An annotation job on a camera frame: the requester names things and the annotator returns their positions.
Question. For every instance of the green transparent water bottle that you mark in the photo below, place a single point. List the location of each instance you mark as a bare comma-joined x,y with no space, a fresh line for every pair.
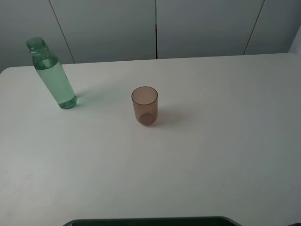
50,70

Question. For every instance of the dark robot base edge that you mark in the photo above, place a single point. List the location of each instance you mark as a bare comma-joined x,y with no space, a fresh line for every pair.
180,221

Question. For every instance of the pink translucent plastic cup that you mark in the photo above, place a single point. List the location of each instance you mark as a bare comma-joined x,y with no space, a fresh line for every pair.
145,103

